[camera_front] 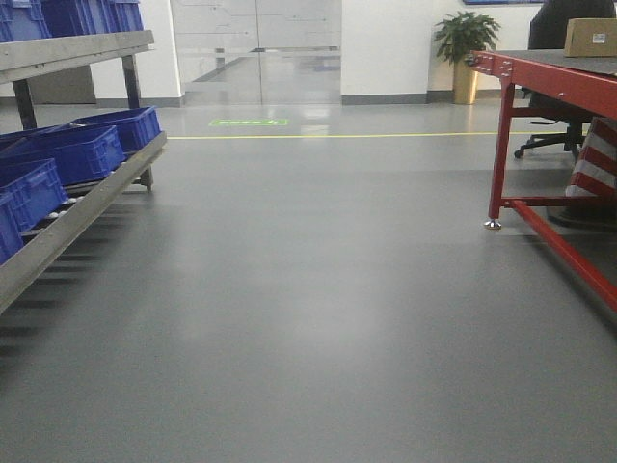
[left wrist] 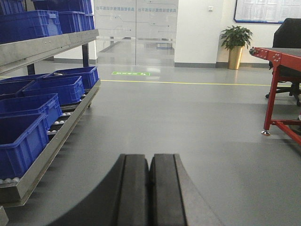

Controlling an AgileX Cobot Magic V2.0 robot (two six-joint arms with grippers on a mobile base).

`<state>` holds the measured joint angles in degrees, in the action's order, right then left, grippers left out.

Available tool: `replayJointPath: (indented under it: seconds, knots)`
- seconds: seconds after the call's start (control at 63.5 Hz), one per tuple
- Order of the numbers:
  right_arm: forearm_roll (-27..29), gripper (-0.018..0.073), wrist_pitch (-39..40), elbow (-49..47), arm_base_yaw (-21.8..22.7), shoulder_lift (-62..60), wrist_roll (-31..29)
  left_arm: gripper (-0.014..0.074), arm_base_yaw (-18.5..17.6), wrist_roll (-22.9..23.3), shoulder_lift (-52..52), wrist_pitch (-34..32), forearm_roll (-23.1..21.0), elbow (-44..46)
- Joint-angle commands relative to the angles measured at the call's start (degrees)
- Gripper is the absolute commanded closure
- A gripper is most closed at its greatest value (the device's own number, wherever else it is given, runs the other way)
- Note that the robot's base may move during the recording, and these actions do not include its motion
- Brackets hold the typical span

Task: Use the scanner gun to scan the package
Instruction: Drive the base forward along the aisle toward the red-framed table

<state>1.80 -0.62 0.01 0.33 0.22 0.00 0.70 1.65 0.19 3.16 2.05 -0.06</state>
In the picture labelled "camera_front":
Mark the brown cardboard package box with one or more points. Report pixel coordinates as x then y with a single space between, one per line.
590 37

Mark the glass double door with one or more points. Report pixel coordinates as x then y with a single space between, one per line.
258 52

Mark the blue crate lower far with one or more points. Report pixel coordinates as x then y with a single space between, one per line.
136 127

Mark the blue crate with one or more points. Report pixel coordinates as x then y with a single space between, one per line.
136 127
81 154
36 191
22 21
11 240
68 18

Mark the blue crate lower middle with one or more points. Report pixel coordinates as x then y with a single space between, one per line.
81 154

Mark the green potted plant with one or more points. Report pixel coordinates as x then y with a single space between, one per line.
457 36

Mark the blue crate lower near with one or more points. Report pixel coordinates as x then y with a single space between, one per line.
36 191

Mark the red white striped barrier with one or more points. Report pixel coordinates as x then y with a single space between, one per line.
594 174

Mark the blue crate lower nearest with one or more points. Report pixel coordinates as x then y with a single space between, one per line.
11 240

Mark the red metal conveyor table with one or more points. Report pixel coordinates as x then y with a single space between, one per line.
578 85

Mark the blue crate top right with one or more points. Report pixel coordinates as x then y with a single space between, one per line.
68 18

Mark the grey metal roller rack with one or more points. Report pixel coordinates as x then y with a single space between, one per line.
24 60

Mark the blue crate top left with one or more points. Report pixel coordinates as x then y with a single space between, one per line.
22 21

